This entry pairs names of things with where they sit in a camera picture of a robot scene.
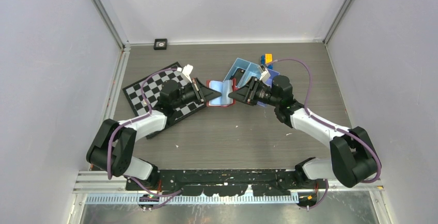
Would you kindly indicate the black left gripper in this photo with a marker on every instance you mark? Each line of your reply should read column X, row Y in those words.
column 203, row 93

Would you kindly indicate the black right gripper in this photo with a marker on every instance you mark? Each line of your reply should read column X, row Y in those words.
column 241, row 94

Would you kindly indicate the red leather card holder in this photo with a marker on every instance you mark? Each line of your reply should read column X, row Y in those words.
column 224, row 88

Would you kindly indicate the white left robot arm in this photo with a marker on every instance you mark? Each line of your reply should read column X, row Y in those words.
column 113, row 145

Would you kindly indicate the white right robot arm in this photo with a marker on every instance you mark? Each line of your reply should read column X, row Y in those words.
column 353, row 158

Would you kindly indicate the black card in drawer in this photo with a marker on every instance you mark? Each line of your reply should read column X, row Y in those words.
column 237, row 76

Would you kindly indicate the light blue left drawer box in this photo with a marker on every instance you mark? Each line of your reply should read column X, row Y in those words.
column 238, row 63

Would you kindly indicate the light blue drawer box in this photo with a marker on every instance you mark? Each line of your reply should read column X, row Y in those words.
column 251, row 70
column 238, row 63

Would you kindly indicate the light blue middle drawer box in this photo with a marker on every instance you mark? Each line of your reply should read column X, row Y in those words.
column 251, row 70

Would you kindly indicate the purple drawer box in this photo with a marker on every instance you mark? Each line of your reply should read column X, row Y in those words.
column 269, row 84

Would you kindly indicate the blue orange toy block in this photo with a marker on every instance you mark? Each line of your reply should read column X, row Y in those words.
column 266, row 60

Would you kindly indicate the black white chessboard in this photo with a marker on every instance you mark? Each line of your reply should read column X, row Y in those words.
column 147, row 89

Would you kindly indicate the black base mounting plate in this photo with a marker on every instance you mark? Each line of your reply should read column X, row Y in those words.
column 225, row 182

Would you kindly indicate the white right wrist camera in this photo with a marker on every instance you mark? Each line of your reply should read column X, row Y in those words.
column 264, row 73

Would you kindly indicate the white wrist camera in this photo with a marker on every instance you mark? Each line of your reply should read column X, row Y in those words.
column 264, row 73
column 185, row 72

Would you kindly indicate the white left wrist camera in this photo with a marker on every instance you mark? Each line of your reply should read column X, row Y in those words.
column 185, row 72

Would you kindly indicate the black square wall socket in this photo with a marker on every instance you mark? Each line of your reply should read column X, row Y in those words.
column 160, row 44

